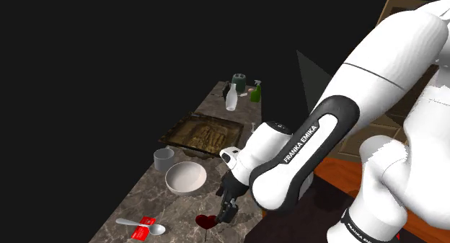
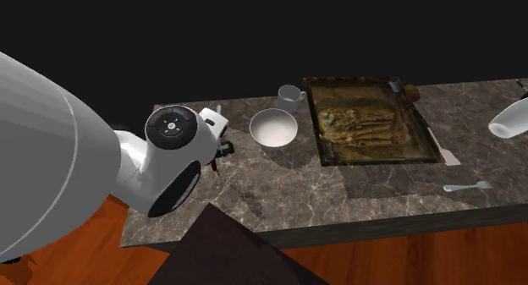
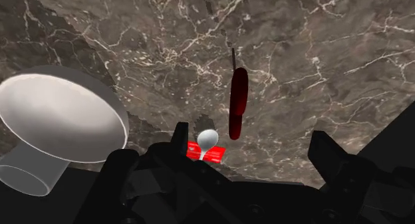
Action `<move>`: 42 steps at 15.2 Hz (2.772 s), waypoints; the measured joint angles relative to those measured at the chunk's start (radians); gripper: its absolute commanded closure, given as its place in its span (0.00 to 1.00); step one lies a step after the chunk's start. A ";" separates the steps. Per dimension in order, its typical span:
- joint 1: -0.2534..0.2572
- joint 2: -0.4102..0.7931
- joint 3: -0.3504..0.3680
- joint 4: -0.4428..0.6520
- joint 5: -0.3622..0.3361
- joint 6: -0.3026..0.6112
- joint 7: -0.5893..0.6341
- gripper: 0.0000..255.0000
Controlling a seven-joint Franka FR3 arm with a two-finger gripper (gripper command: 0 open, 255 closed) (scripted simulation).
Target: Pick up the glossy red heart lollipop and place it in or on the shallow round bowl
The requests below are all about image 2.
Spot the white bowl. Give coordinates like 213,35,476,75
249,107,300,149

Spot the white cup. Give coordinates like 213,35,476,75
487,96,528,140

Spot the white fork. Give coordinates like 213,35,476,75
443,179,493,194

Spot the white spatula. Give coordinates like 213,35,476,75
426,126,462,167

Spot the dark robot stand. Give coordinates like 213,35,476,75
147,202,331,285

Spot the brown round lump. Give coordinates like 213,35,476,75
404,84,421,103

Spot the brown kitchen sink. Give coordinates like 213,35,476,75
303,76,445,167

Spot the white mug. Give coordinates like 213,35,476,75
275,84,308,114

